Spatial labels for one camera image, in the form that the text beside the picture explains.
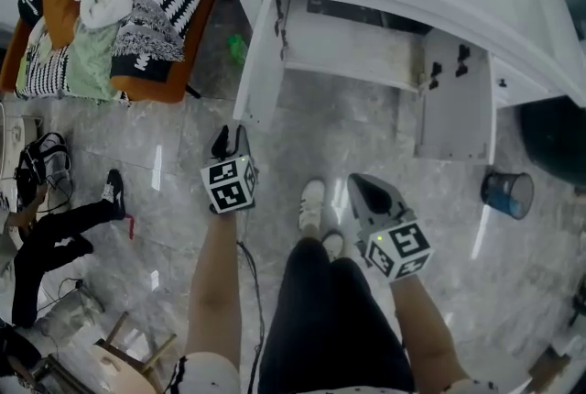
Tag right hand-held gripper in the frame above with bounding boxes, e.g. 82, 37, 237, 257
346, 173, 435, 281

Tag blue mesh waste bin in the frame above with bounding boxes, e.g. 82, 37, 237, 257
480, 170, 536, 221

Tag wooden stool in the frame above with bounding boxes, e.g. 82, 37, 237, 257
87, 311, 179, 394

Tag black floor cable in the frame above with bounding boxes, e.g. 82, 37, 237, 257
234, 239, 267, 394

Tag person's black trousers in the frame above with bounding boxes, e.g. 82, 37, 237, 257
257, 237, 416, 394

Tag wooden furniture piece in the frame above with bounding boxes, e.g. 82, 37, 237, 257
525, 345, 574, 394

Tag person's right forearm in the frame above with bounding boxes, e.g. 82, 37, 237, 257
388, 275, 464, 389

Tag black door hinge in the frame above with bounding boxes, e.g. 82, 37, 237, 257
427, 60, 444, 92
454, 43, 472, 78

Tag pale green cloth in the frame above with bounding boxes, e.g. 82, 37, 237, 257
15, 21, 121, 103

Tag person's white left shoe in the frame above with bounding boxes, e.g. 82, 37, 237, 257
298, 179, 327, 233

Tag person's left forearm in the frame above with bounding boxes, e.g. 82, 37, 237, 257
184, 211, 244, 367

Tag black cable bundle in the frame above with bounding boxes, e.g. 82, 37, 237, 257
13, 132, 75, 213

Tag small green object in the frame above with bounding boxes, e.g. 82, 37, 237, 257
226, 33, 249, 64

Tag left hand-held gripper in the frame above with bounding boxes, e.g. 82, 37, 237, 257
200, 124, 258, 215

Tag person's white shoe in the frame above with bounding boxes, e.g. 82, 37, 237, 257
298, 179, 327, 233
320, 230, 346, 262

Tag black white knitted blanket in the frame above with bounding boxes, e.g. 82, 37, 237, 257
109, 0, 220, 84

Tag white cabinet door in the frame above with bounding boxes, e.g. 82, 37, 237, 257
413, 28, 498, 165
233, 0, 288, 133

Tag person's white right shoe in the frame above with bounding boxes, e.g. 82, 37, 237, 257
320, 230, 346, 262

